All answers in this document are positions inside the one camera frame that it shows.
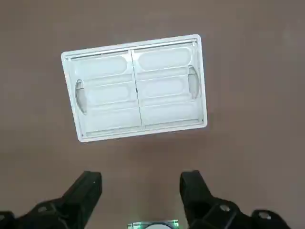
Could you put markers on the white folding storage box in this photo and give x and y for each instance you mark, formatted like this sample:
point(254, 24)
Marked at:
point(107, 95)

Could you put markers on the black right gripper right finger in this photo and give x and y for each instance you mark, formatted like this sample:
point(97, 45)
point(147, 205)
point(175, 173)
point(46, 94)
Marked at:
point(197, 202)

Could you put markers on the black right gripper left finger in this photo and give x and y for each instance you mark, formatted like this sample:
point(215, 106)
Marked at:
point(78, 200)

